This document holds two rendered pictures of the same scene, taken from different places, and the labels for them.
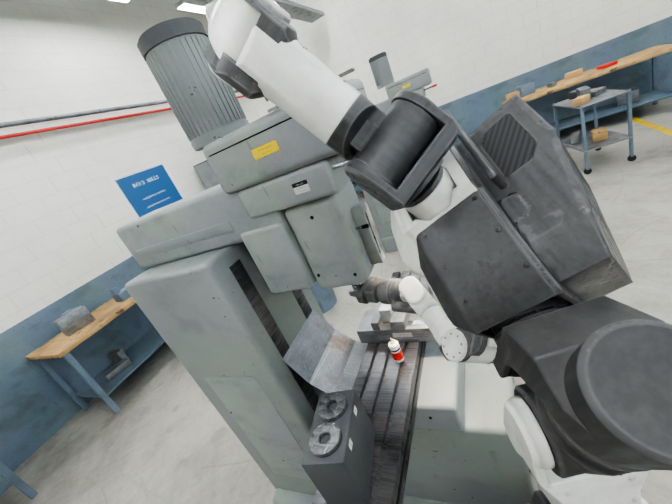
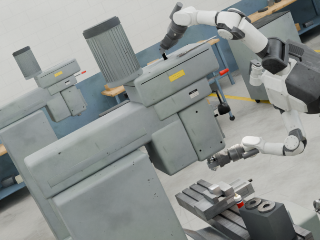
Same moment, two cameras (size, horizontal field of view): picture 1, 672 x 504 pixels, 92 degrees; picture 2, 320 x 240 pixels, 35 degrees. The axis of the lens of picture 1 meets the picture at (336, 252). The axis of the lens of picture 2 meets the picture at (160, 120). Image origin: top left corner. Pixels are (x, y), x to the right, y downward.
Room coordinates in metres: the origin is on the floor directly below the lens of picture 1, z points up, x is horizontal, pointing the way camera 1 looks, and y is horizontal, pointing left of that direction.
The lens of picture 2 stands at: (-0.71, 2.05, 2.30)
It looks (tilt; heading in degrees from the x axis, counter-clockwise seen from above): 15 degrees down; 314
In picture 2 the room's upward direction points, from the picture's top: 25 degrees counter-clockwise
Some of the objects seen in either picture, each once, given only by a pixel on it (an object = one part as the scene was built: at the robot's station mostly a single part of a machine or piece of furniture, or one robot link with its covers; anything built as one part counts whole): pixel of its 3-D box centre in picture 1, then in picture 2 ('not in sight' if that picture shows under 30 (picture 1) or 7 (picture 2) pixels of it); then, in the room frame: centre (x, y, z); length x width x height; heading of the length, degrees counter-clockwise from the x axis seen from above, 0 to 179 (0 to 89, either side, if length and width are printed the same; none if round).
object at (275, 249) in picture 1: (291, 245); (167, 144); (1.15, 0.14, 1.47); 0.24 x 0.19 x 0.26; 150
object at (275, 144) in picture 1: (290, 138); (169, 73); (1.06, -0.01, 1.81); 0.47 x 0.26 x 0.16; 60
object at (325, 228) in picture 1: (335, 234); (195, 128); (1.05, -0.02, 1.47); 0.21 x 0.19 x 0.32; 150
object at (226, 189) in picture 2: (401, 313); (224, 188); (1.15, -0.15, 0.99); 0.15 x 0.06 x 0.04; 148
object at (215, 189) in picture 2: (387, 311); (215, 190); (1.18, -0.10, 1.01); 0.06 x 0.05 x 0.06; 148
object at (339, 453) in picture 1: (341, 443); (266, 220); (0.68, 0.21, 1.00); 0.22 x 0.12 x 0.20; 160
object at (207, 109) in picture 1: (198, 89); (113, 52); (1.17, 0.19, 2.05); 0.20 x 0.20 x 0.32
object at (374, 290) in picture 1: (380, 291); (227, 156); (0.98, -0.09, 1.24); 0.13 x 0.12 x 0.10; 132
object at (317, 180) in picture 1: (301, 180); (175, 97); (1.07, 0.01, 1.68); 0.34 x 0.24 x 0.10; 60
